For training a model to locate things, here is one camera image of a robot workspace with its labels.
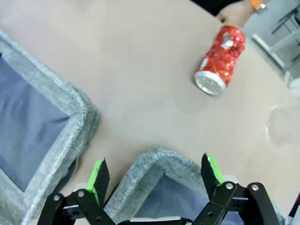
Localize clear plastic cup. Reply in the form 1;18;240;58
266;104;300;146

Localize crushed red soda can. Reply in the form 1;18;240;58
194;25;246;97

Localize person's black trousers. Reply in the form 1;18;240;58
189;0;250;17

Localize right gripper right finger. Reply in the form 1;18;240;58
187;152;279;225

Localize black folding chair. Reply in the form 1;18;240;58
273;4;300;36

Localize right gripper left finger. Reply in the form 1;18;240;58
37;157;124;225

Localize person's left hand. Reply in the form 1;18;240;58
216;0;255;25

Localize grey fabric basket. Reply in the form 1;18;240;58
103;146;289;225
0;30;101;225

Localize white table with grey frame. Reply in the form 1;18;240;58
252;30;300;78

